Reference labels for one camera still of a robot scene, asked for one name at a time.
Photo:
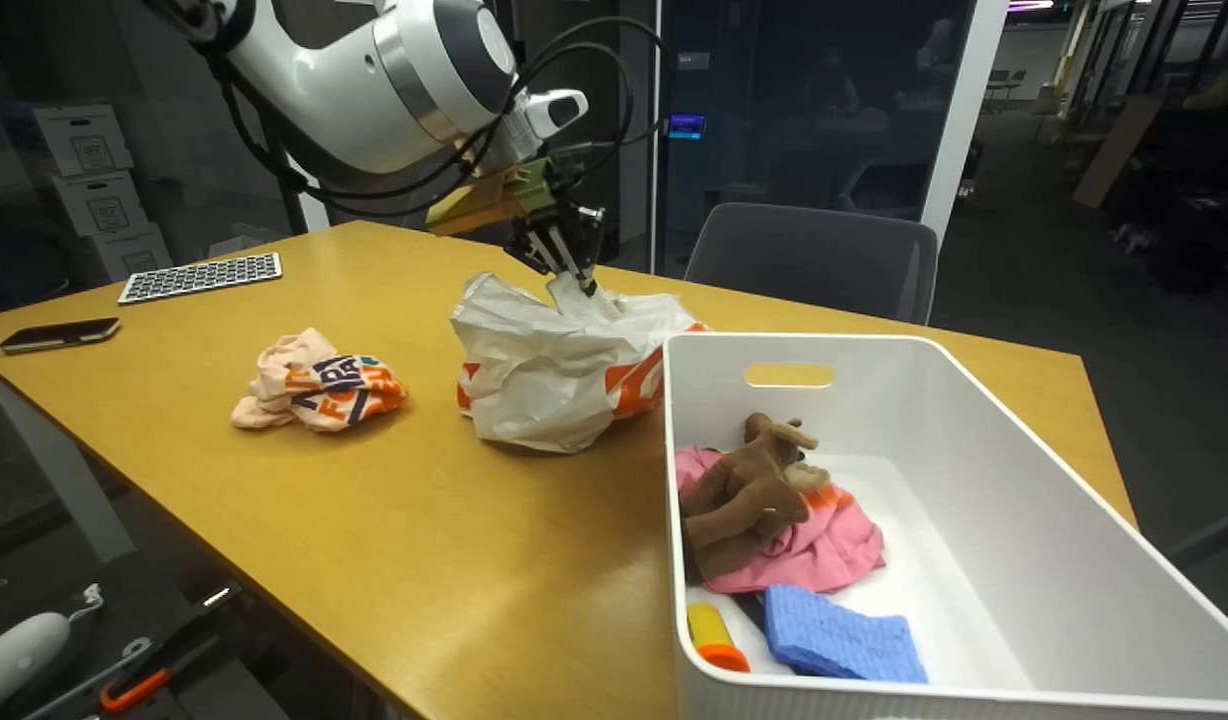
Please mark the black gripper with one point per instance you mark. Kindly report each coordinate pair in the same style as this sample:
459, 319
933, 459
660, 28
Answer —
556, 227

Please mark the white orange plastic bag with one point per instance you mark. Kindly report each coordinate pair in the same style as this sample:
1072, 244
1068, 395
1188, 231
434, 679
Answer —
554, 374

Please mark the grey office chair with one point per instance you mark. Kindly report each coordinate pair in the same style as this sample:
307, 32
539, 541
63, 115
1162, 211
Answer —
818, 257

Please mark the grey keyboard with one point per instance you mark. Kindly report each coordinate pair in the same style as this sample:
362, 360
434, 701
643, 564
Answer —
203, 277

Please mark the blue cloth in box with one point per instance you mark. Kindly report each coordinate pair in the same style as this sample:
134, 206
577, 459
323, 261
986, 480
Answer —
820, 638

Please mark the orange black clamp left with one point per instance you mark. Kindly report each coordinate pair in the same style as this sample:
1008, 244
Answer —
168, 661

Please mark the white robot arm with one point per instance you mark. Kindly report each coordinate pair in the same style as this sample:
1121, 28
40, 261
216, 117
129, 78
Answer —
401, 93

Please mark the black smartphone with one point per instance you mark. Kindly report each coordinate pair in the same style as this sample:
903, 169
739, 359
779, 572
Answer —
71, 333

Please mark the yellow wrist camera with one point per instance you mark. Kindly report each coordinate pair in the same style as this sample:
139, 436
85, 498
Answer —
488, 201

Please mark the brown plush toy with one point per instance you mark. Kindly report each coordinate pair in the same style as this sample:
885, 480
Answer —
751, 498

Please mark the white plastic box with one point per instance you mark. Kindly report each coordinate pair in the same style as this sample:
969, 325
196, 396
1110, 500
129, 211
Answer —
1021, 591

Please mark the pink printed cloth on table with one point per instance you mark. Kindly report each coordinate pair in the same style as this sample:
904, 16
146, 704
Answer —
310, 383

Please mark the pink cloth in box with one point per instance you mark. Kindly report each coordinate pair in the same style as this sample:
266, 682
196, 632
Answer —
824, 553

